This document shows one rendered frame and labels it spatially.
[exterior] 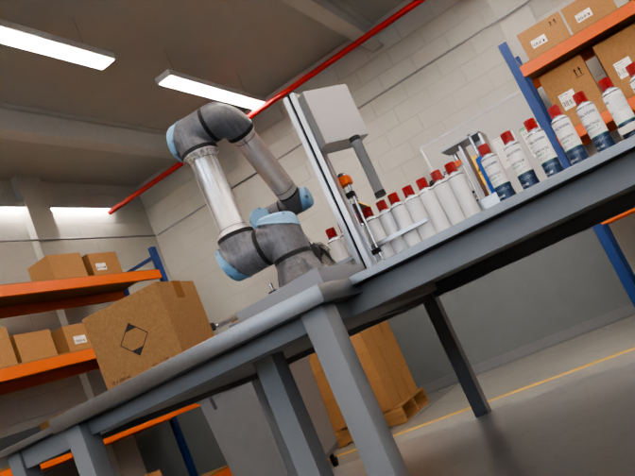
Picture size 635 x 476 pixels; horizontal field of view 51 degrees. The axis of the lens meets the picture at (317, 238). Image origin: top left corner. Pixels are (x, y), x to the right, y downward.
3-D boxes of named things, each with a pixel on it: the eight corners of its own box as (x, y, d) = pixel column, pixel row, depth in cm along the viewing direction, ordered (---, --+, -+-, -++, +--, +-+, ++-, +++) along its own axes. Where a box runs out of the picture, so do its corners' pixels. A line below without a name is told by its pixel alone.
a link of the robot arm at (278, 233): (302, 245, 185) (283, 202, 188) (262, 265, 188) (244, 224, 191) (317, 247, 196) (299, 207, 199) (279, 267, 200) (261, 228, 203)
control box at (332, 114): (369, 133, 213) (346, 82, 216) (326, 144, 204) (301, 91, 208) (355, 148, 222) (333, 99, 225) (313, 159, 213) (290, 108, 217)
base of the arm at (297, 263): (338, 274, 193) (324, 244, 196) (315, 275, 180) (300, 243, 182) (298, 296, 199) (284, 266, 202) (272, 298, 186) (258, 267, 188)
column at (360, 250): (385, 281, 203) (299, 93, 215) (379, 282, 199) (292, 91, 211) (372, 287, 205) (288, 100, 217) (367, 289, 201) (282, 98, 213)
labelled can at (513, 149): (545, 190, 196) (514, 129, 199) (542, 189, 191) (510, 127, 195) (529, 197, 198) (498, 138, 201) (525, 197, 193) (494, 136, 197)
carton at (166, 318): (222, 352, 226) (193, 280, 231) (186, 361, 203) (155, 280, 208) (151, 385, 234) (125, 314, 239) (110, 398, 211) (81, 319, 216)
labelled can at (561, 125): (594, 165, 189) (561, 103, 193) (593, 164, 185) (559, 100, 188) (577, 174, 192) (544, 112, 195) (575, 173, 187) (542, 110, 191)
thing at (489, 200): (523, 205, 211) (487, 134, 216) (515, 204, 200) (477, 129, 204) (483, 224, 217) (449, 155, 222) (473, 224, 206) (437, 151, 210)
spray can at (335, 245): (362, 280, 224) (338, 226, 227) (358, 280, 219) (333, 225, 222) (349, 286, 225) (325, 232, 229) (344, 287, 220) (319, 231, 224)
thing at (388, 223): (416, 253, 214) (389, 197, 218) (409, 255, 210) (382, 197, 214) (403, 260, 217) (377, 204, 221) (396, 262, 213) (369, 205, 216)
